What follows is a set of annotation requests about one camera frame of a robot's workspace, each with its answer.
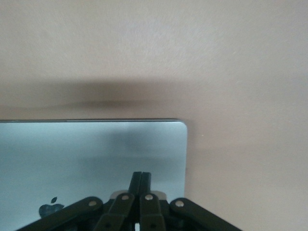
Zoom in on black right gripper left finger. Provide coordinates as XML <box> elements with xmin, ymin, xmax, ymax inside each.
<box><xmin>16</xmin><ymin>171</ymin><xmax>142</xmax><ymax>231</ymax></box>

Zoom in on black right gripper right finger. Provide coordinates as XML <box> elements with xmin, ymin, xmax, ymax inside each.
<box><xmin>138</xmin><ymin>171</ymin><xmax>243</xmax><ymax>231</ymax></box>

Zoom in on silver grey laptop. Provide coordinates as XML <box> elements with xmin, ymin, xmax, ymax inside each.
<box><xmin>0</xmin><ymin>117</ymin><xmax>188</xmax><ymax>231</ymax></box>

